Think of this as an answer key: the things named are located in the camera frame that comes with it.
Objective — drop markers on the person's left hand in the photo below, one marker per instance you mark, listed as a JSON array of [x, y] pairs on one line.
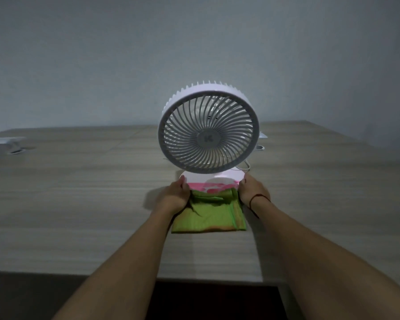
[[173, 198]]

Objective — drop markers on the person's right hand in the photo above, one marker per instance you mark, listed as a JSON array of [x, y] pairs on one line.
[[251, 189]]

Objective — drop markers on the person's right thumb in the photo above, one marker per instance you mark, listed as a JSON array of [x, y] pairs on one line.
[[243, 181]]

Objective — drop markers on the person's left thumb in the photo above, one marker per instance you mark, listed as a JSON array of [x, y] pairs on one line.
[[184, 183]]

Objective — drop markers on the green and pink cloth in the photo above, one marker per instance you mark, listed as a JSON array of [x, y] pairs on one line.
[[208, 213]]

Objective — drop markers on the person's right forearm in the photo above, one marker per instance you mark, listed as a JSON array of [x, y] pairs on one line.
[[320, 259]]

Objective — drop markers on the person's left forearm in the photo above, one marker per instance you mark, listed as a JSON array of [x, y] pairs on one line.
[[126, 266]]

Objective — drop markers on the white desk fan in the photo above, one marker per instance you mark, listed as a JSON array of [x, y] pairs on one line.
[[208, 133]]

